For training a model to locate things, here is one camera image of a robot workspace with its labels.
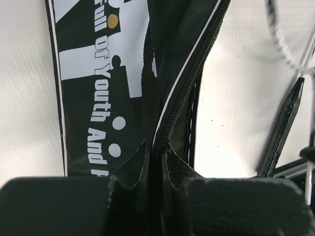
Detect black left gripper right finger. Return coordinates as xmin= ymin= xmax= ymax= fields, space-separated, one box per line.
xmin=161 ymin=145 xmax=315 ymax=236

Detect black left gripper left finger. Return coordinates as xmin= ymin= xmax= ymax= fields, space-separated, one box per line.
xmin=0 ymin=137 xmax=155 ymax=236

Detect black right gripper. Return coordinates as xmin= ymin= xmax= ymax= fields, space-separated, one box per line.
xmin=299 ymin=146 xmax=315 ymax=165

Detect badminton racket black grip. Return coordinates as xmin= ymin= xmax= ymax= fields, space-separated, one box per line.
xmin=256 ymin=71 xmax=305 ymax=177
xmin=265 ymin=0 xmax=315 ymax=75

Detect black racket bag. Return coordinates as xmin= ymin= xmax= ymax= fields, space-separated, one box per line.
xmin=44 ymin=0 xmax=232 ymax=177

